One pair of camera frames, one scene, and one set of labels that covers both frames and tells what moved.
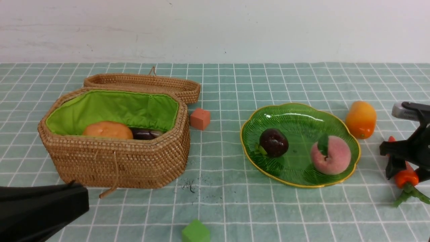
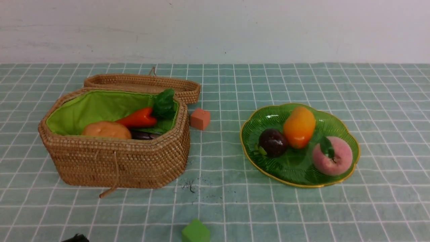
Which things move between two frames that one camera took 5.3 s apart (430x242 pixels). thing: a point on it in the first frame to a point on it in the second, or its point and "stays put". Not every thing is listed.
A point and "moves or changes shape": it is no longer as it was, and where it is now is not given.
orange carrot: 406,179 to 145,117
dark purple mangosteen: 274,142 stays put
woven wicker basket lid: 189,88 stays put
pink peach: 338,158 moves or changes shape
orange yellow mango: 361,119 to 299,127
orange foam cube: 200,118 stays put
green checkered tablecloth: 221,198 stays put
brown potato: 108,129 stays put
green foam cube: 196,231 stays put
